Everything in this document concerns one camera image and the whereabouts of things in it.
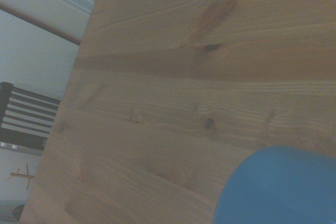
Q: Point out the black slatted rack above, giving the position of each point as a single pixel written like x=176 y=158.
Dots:
x=26 y=119

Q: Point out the blue enamel mug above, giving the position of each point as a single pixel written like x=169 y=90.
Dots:
x=283 y=190

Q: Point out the small wooden stick frame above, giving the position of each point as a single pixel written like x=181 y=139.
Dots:
x=22 y=175

